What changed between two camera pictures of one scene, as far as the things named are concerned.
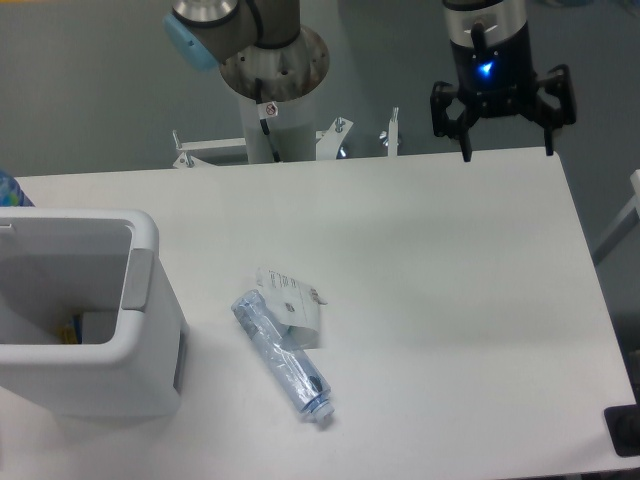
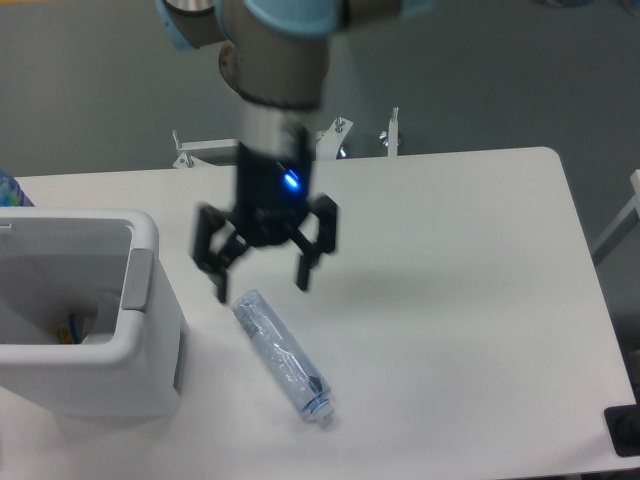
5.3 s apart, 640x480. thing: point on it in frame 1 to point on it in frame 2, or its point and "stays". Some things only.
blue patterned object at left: x=11 y=193 stays
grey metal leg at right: x=623 y=224 stays
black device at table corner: x=623 y=424 stays
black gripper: x=495 y=81 to x=270 y=196
